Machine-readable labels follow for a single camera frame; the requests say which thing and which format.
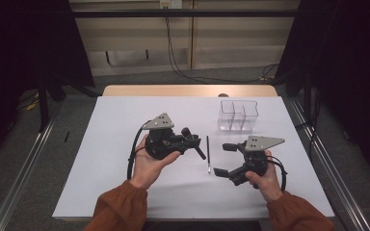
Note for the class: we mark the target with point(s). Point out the black curtain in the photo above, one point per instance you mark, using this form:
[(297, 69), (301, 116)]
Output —
[(19, 48), (350, 64)]

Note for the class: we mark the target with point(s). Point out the thin black makeup brush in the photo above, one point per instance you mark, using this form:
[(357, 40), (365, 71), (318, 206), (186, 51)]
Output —
[(208, 150)]

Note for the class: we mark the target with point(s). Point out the round table grommet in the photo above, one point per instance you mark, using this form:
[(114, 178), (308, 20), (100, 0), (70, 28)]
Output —
[(223, 95)]

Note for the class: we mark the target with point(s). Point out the aluminium rail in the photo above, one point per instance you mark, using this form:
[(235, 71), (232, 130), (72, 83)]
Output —
[(334, 173), (22, 173)]

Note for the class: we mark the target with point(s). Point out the small black stick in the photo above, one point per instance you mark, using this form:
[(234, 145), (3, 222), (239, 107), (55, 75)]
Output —
[(66, 136)]

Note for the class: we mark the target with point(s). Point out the clear acrylic organizer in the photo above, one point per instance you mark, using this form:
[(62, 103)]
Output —
[(237, 120)]

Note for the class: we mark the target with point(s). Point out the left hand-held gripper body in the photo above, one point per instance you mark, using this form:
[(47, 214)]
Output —
[(162, 144)]

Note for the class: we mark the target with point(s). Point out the white table cover sheet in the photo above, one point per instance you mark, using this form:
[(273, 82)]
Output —
[(115, 128)]

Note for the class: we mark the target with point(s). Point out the wooden table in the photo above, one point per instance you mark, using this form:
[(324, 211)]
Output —
[(173, 90)]

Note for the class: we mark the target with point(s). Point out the black horizontal bar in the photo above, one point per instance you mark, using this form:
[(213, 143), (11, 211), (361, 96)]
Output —
[(186, 13)]

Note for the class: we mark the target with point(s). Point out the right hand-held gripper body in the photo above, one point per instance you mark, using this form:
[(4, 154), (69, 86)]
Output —
[(255, 159)]

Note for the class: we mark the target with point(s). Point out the person's left hand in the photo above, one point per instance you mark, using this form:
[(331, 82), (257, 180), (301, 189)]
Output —
[(147, 168)]

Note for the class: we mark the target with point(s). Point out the person's right hand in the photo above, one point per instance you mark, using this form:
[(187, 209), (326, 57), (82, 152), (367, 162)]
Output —
[(269, 183)]

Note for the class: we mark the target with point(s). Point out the white wall socket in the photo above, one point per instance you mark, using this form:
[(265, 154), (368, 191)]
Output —
[(171, 3)]

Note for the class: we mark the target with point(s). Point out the black metal stand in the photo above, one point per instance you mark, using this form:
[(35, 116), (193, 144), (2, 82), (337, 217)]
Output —
[(307, 96), (43, 106)]

